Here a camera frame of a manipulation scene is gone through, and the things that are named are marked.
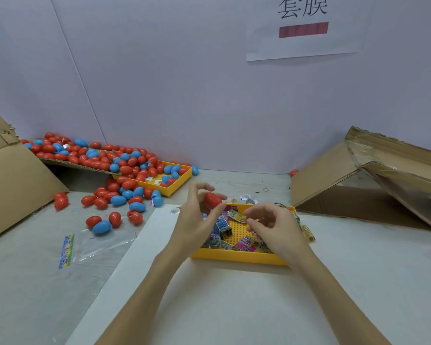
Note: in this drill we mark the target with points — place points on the person's right hand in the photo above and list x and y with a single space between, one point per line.
280 233

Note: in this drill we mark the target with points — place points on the person's left hand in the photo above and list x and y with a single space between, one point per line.
190 230

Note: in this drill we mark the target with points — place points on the yellow label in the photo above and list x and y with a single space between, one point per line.
308 233

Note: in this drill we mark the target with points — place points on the single red plastic egg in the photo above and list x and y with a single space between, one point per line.
214 199

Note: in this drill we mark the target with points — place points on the pile of plastic eggs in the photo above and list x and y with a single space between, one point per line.
108 165

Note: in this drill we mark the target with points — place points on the person's right forearm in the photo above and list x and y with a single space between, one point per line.
337 305

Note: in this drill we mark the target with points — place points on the person's left forearm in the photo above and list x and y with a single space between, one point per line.
144 305

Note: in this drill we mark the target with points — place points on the yellow plastic tray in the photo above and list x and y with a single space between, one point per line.
230 258

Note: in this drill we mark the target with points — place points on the yellow tray under eggs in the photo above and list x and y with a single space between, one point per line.
179 181

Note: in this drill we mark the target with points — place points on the torn flattened cardboard box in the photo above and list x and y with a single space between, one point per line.
323 176

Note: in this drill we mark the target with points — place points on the clear bag with coloured label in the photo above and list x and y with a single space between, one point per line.
97 248

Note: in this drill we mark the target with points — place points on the brown cardboard sheet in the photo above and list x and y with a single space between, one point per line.
68 164

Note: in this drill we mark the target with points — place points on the tall brown cardboard box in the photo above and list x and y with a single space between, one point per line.
14 190

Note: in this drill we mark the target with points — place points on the white paper sign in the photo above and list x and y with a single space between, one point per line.
312 39

